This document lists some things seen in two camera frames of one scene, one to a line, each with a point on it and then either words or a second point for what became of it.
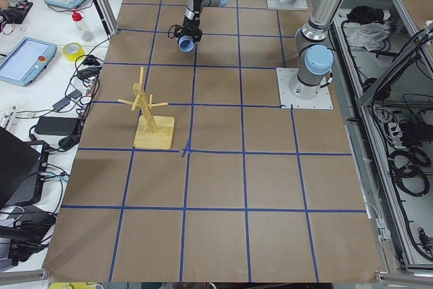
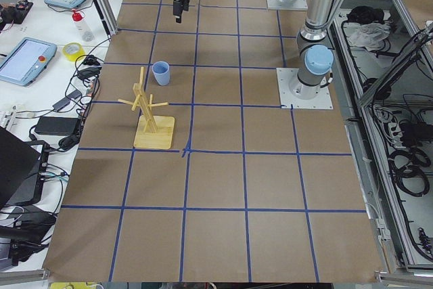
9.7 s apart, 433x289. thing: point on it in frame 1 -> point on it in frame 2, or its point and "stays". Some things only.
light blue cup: (186, 43) -> (161, 70)
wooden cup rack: (151, 132) stays
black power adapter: (53, 125) stays
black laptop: (21, 181) stays
